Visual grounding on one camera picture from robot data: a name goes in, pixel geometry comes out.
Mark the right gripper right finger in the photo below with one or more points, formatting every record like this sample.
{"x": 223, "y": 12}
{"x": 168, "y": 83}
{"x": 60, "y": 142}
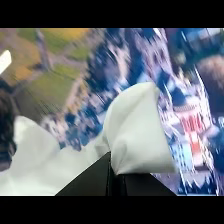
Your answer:
{"x": 143, "y": 186}

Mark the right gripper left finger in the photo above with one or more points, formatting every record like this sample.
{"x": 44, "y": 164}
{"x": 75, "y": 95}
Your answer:
{"x": 90, "y": 181}

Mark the pale green shirt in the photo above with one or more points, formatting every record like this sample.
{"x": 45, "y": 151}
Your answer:
{"x": 136, "y": 133}

